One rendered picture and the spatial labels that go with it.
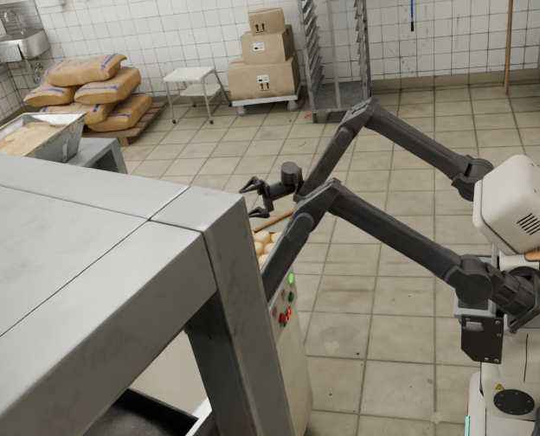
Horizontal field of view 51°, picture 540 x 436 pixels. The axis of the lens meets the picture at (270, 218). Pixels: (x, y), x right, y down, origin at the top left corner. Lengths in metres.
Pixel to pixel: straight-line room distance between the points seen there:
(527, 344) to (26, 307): 1.51
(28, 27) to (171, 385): 5.15
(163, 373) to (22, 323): 1.81
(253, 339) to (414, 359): 2.39
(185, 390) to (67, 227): 1.79
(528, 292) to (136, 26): 5.18
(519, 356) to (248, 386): 1.39
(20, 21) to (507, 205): 5.89
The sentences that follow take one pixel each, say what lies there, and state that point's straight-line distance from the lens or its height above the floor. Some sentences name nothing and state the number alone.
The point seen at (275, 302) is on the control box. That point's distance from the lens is 1.71.
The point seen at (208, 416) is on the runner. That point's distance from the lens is 0.32.
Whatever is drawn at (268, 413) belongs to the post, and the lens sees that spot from 0.31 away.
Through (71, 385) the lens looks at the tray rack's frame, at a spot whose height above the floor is 1.81.
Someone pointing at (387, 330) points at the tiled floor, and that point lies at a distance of 2.78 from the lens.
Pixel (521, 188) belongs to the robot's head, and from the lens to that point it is 1.35.
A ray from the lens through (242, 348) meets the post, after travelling 0.26.
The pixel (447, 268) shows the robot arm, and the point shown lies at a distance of 1.26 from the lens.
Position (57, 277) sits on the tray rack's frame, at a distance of 0.22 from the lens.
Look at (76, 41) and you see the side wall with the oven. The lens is 6.40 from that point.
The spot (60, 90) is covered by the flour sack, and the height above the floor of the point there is 0.53.
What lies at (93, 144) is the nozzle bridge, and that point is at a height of 1.18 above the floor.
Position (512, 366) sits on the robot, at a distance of 1.65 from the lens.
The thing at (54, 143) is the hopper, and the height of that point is 1.29.
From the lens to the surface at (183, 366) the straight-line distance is 1.93.
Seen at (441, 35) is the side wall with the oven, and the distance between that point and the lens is 5.40.
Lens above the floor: 1.93
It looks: 32 degrees down
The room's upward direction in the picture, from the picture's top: 11 degrees counter-clockwise
